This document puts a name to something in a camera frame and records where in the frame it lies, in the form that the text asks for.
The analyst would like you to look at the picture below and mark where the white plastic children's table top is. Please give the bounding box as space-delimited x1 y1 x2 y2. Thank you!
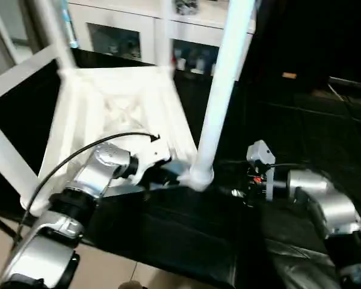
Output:
21 64 215 213

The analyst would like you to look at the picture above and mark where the dark object on cabinet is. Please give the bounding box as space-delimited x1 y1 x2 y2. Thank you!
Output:
173 0 200 16

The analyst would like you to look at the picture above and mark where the white glass-door cabinet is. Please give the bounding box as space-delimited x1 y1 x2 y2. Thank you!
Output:
65 0 257 78

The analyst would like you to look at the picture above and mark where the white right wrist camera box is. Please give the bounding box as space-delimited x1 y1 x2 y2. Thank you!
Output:
246 140 277 202

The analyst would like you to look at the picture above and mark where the black metal bar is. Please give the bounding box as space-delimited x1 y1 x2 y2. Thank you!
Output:
328 76 361 92

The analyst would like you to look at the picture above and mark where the grey curtain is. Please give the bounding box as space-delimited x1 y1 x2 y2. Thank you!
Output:
12 0 73 61

